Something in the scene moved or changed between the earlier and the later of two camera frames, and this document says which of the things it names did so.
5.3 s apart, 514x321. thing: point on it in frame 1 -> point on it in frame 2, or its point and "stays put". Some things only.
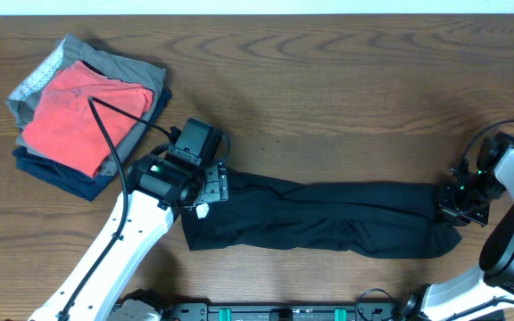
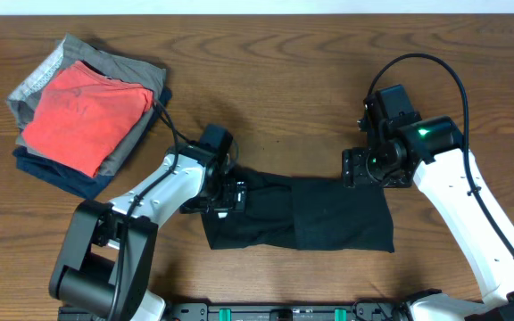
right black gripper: x=447 y=207 -> x=355 y=170
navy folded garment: x=79 y=183 stays put
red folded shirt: x=65 y=124 stays put
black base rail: x=272 y=312 stays put
